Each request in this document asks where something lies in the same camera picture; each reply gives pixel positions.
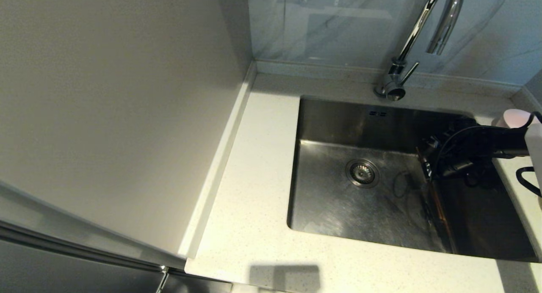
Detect pink plastic bowl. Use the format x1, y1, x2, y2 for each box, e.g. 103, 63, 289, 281
496, 109, 540, 128

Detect wooden chopstick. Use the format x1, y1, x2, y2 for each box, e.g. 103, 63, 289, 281
430, 181, 456, 253
416, 148, 443, 234

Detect chrome gooseneck faucet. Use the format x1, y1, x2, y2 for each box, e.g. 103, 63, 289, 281
373, 0, 466, 102

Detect metal sink drain strainer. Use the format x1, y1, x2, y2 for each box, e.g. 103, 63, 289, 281
345, 159, 380, 188

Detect stainless steel sink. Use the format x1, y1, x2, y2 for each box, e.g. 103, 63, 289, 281
287, 96, 540, 262

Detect grey tall cabinet door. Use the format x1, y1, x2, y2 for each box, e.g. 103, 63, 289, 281
0, 219, 232, 293

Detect chrome cabinet door handle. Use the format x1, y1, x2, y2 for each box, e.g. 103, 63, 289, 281
155, 264, 170, 293

